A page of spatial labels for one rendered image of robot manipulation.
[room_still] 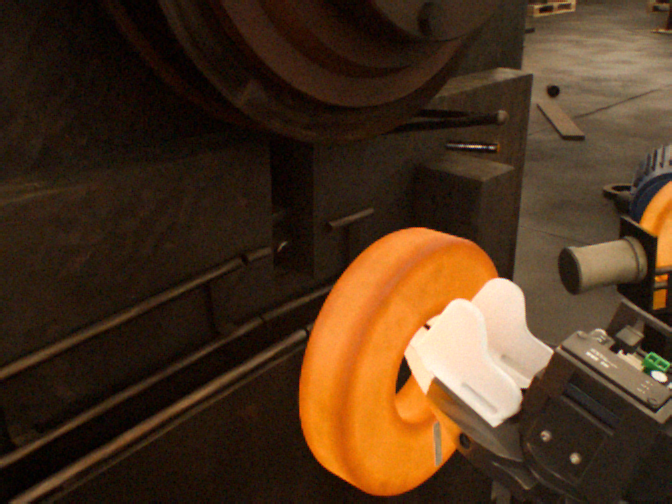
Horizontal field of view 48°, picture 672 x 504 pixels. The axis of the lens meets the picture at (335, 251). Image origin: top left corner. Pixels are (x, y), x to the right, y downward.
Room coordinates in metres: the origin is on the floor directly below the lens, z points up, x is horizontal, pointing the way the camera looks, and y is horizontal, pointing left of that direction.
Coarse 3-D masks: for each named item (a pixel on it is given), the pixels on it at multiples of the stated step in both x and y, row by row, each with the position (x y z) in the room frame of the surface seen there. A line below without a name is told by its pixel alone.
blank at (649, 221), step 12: (660, 192) 0.89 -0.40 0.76; (660, 204) 0.88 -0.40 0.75; (648, 216) 0.88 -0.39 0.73; (660, 216) 0.87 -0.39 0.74; (648, 228) 0.87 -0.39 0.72; (660, 228) 0.86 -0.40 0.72; (660, 240) 0.86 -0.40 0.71; (660, 252) 0.86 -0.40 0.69; (660, 264) 0.86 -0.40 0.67; (660, 276) 0.87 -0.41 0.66
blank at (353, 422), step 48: (384, 240) 0.39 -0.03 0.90; (432, 240) 0.38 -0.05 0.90; (336, 288) 0.36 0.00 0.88; (384, 288) 0.35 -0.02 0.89; (432, 288) 0.37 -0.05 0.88; (480, 288) 0.41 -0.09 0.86; (336, 336) 0.34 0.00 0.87; (384, 336) 0.34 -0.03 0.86; (336, 384) 0.32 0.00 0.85; (384, 384) 0.34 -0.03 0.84; (336, 432) 0.32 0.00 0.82; (384, 432) 0.34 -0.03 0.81; (432, 432) 0.37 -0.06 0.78; (384, 480) 0.34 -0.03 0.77
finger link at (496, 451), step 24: (432, 384) 0.34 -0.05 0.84; (432, 408) 0.33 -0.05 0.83; (456, 408) 0.32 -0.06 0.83; (456, 432) 0.31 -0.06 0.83; (480, 432) 0.31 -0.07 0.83; (504, 432) 0.31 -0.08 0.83; (480, 456) 0.30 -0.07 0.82; (504, 456) 0.29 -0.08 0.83; (504, 480) 0.29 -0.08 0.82; (528, 480) 0.29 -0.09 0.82
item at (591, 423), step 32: (640, 320) 0.33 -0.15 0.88; (576, 352) 0.29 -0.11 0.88; (608, 352) 0.30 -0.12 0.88; (640, 352) 0.33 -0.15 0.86; (544, 384) 0.29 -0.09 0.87; (576, 384) 0.29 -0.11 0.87; (608, 384) 0.27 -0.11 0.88; (640, 384) 0.28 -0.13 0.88; (544, 416) 0.29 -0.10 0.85; (576, 416) 0.28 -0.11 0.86; (608, 416) 0.28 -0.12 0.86; (640, 416) 0.26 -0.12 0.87; (544, 448) 0.29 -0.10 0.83; (576, 448) 0.28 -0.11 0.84; (608, 448) 0.27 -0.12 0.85; (640, 448) 0.26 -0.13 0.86; (544, 480) 0.28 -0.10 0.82; (576, 480) 0.28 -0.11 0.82; (608, 480) 0.27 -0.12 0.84; (640, 480) 0.28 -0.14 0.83
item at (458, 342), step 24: (456, 312) 0.34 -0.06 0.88; (480, 312) 0.33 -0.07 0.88; (432, 336) 0.35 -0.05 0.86; (456, 336) 0.34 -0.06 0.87; (480, 336) 0.33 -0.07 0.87; (408, 360) 0.36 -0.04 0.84; (432, 360) 0.35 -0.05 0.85; (456, 360) 0.34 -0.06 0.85; (480, 360) 0.33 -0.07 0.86; (456, 384) 0.33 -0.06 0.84; (480, 384) 0.33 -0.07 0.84; (504, 384) 0.32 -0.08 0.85; (480, 408) 0.32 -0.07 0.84; (504, 408) 0.32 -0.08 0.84
